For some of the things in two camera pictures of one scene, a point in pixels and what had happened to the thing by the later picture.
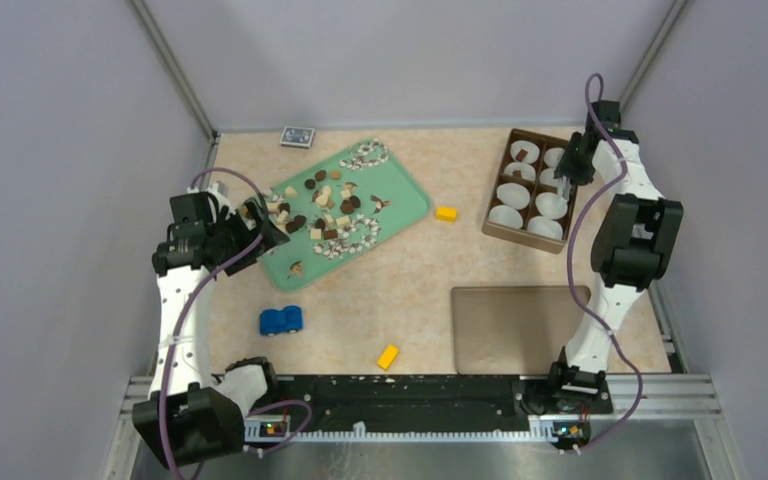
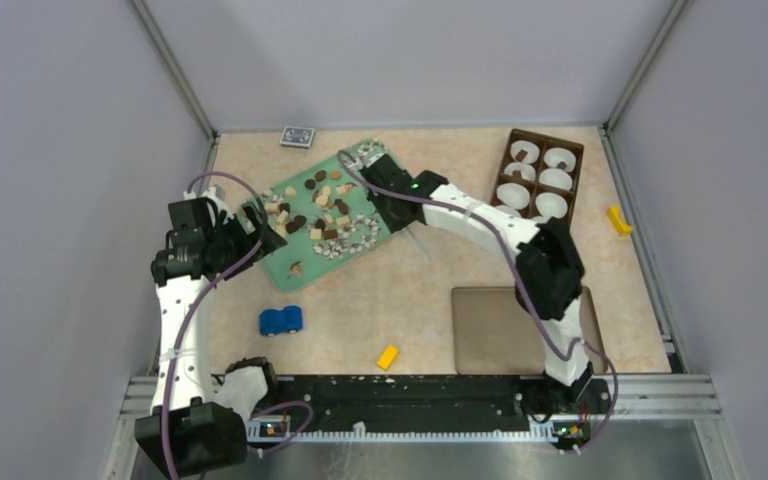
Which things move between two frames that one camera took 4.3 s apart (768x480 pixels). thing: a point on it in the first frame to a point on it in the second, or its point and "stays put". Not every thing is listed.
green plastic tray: [337, 209] stays put
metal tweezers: [566, 186] to [416, 238]
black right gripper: [566, 167] to [395, 224]
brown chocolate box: [524, 208] stays put
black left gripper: [250, 235] stays put
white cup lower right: [552, 205] stays put
